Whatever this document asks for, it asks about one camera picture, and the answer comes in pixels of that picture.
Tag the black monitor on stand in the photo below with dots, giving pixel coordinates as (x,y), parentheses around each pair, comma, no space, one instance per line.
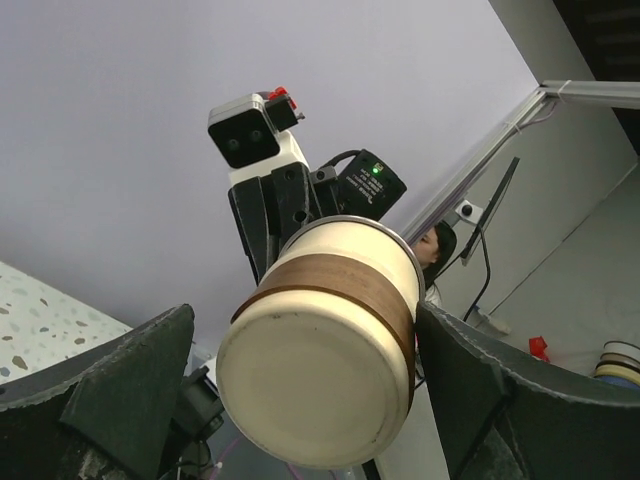
(478,236)

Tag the aluminium enclosure frame post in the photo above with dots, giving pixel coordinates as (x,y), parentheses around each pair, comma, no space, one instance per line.
(610,94)

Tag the small red object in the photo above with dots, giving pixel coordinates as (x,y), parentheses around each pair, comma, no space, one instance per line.
(538,348)

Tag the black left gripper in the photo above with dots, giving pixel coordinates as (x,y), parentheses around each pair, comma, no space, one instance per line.
(108,412)

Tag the rolls of tape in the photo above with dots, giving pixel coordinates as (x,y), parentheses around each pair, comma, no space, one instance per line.
(618,364)

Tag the steel cup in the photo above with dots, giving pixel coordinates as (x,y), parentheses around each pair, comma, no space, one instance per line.
(318,365)

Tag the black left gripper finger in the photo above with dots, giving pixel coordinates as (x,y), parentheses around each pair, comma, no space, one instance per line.
(503,414)

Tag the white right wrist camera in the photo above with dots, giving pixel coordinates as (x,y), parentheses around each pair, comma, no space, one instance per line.
(253,134)

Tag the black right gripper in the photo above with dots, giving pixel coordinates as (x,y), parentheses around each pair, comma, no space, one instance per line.
(354,182)

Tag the person with dark hair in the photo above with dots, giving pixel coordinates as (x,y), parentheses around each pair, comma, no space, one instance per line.
(433,251)

